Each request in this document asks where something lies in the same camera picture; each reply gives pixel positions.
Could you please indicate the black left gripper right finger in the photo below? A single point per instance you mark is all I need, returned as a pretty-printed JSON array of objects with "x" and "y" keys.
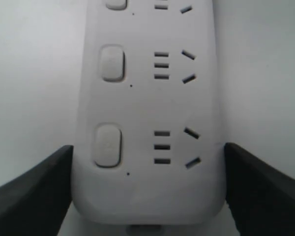
[{"x": 261, "y": 198}]

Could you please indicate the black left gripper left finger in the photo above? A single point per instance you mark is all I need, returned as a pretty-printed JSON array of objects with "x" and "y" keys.
[{"x": 36, "y": 202}]

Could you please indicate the white five-outlet power strip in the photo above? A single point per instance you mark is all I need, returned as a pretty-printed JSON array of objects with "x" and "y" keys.
[{"x": 148, "y": 143}]

